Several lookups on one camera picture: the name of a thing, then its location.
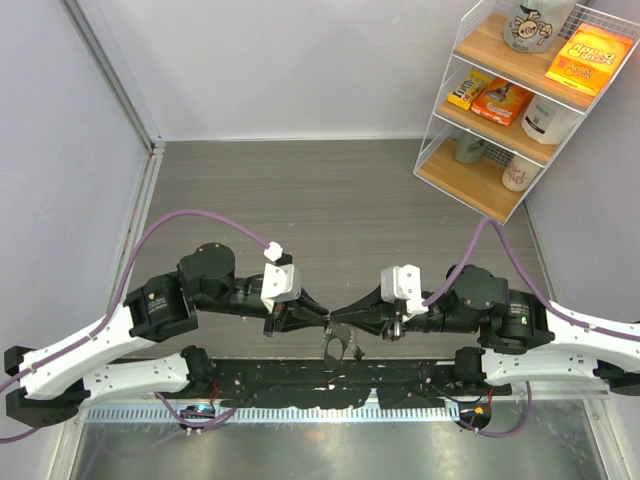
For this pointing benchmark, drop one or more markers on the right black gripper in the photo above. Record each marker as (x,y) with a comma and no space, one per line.
(372,314)

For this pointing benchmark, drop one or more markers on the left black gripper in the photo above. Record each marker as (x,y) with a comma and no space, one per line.
(296,314)

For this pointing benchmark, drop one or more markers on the silver keys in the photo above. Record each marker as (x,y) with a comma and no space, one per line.
(340,346)

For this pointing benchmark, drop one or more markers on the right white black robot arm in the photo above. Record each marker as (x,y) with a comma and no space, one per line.
(520,338)

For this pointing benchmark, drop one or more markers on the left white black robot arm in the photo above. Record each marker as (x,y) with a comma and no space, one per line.
(56,382)

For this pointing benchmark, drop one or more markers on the grey green cup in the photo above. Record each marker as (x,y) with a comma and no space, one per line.
(469,148)

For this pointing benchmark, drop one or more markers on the cream cup red writing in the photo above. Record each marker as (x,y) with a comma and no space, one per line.
(520,174)

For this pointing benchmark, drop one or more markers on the orange snack packet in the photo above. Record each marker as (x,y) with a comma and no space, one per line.
(501,101)

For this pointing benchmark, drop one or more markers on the yellow candy packet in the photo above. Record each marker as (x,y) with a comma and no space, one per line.
(469,89)

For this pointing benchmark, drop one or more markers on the white labelled pouch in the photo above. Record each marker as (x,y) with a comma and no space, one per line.
(548,122)

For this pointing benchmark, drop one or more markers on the grey pig print bag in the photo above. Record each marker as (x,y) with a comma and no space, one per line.
(531,26)

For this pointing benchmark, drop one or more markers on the orange yellow snack box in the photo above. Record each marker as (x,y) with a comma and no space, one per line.
(589,59)

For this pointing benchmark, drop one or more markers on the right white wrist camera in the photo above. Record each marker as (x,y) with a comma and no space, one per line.
(402,285)

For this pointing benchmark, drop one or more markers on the white slotted cable duct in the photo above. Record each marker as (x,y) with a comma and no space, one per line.
(370,412)

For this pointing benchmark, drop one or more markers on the aluminium frame rail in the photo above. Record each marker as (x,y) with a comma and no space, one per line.
(95,31)

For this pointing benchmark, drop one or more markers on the white wire wooden shelf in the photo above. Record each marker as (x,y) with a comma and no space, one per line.
(521,78)

